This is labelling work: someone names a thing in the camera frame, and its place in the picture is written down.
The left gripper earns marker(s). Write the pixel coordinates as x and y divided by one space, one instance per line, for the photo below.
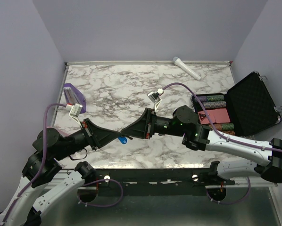
101 136

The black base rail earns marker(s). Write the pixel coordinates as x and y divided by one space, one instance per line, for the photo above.
149 182

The purple metronome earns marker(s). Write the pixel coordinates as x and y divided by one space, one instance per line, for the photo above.
74 96

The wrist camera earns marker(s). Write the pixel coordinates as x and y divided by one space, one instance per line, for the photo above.
74 111
154 96

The pink card deck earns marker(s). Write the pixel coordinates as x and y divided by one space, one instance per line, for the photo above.
217 116

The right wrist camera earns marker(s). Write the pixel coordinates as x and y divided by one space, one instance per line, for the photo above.
154 96

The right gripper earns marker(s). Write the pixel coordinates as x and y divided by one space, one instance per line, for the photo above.
138 129

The blue key tag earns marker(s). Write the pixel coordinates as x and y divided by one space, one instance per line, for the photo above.
123 140

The black poker chip case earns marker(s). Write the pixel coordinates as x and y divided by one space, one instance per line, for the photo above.
248 103

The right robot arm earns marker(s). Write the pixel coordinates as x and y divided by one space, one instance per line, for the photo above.
260 158

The pink metronome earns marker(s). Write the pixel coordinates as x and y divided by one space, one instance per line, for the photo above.
63 133

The white microphone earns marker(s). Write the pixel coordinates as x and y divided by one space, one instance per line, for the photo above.
178 62

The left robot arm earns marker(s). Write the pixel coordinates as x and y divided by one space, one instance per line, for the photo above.
28 205

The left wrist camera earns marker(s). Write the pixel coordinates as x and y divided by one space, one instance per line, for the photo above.
74 111

